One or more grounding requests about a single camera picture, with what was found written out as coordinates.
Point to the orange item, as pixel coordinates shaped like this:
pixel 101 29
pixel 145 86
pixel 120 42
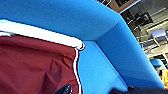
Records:
pixel 165 78

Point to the blue sofa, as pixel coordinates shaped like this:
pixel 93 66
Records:
pixel 110 60

